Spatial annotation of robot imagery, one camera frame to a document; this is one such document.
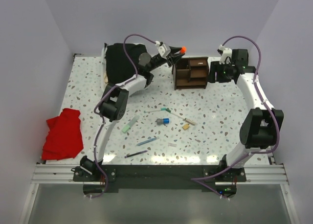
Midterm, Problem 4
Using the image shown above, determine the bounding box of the orange black highlighter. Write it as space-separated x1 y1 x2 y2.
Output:
180 46 186 54

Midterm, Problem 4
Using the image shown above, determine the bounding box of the white marker green cap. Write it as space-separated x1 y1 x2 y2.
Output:
166 108 186 121

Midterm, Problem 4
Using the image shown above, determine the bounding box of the light green highlighter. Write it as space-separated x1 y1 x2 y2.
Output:
122 115 139 133

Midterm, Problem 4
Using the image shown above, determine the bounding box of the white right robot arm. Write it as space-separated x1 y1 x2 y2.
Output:
209 45 284 181

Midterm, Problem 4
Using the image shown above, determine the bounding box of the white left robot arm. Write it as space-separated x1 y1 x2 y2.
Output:
79 43 186 181

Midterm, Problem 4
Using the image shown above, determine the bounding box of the brown wooden desk organizer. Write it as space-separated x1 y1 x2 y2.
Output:
172 57 209 90

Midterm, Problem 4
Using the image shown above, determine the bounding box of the black cloth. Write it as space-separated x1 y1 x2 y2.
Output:
105 43 147 84

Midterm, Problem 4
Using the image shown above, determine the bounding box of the thin white green pen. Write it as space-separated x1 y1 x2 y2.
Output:
144 108 167 113

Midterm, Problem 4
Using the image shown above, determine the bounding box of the white plastic basket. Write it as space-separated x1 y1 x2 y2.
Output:
102 44 154 95

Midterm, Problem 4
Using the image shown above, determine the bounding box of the beige long eraser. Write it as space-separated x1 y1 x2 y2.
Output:
185 118 196 125

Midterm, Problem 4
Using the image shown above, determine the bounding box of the yellow square eraser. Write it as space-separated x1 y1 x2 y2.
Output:
182 124 190 130

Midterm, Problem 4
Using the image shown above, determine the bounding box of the blue pen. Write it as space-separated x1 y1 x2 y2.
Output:
137 137 159 146

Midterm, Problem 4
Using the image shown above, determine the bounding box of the small clear pen cap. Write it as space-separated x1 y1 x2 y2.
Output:
168 143 177 147

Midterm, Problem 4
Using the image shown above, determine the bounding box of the dark purple pen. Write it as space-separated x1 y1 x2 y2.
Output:
124 150 148 158

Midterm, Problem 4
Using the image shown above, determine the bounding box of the red cloth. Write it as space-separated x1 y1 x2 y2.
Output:
41 108 83 160

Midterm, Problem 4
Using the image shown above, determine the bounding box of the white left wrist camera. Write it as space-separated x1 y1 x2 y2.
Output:
155 41 171 59

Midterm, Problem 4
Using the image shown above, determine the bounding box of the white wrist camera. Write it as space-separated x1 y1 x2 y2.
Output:
155 41 171 59
217 45 232 65

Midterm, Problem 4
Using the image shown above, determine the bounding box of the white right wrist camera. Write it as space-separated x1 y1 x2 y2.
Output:
217 45 232 65

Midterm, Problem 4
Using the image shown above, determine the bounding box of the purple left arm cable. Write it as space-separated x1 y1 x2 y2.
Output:
84 34 159 199

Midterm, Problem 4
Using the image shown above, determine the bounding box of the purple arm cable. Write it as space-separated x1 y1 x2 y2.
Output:
190 35 281 198
84 34 159 199

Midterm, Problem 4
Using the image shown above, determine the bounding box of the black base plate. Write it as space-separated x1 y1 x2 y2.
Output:
71 165 246 197

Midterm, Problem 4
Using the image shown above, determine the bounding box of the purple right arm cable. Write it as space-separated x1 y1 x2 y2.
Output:
190 35 281 198

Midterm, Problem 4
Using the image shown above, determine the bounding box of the aluminium front rail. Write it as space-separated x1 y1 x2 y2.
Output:
31 164 289 185

